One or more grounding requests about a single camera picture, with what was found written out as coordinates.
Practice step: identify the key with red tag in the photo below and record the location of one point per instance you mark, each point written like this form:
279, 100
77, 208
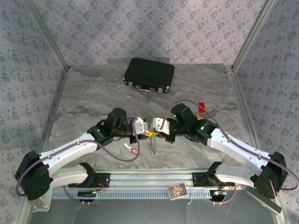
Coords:
135, 151

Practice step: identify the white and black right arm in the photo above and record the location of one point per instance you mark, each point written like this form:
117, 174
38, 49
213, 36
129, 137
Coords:
233, 144

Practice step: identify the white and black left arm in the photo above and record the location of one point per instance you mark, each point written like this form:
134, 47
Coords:
70, 149

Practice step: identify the small wooden tag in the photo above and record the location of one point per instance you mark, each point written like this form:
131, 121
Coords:
198, 116

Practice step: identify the red plastic block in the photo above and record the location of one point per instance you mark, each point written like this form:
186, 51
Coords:
202, 107

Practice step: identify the black hard case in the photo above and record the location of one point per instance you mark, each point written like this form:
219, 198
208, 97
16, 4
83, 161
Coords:
149, 72

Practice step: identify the colourful picture card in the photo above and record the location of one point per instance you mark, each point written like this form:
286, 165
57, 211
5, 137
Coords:
178, 191

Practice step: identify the small electronics board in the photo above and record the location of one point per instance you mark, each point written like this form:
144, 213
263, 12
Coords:
218, 193
86, 193

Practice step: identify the grey metal bar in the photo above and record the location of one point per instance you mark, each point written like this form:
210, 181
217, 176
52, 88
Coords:
261, 200

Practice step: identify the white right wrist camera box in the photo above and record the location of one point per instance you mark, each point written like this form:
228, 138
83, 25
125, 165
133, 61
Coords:
161, 126

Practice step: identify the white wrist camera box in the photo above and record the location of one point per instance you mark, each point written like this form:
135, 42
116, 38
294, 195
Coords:
140, 126
161, 126

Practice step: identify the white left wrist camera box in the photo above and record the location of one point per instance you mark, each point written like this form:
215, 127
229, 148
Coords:
140, 126

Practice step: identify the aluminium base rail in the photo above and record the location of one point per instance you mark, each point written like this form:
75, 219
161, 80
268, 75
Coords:
151, 178

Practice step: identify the aluminium side rail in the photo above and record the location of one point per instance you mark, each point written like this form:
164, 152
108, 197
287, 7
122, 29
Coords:
240, 98
57, 98

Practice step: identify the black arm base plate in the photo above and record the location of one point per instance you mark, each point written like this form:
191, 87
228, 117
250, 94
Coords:
102, 180
198, 179

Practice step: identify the white plastic bracket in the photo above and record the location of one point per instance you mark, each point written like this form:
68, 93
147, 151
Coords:
43, 205

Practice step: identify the aluminium frame post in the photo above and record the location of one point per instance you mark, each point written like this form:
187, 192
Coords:
254, 30

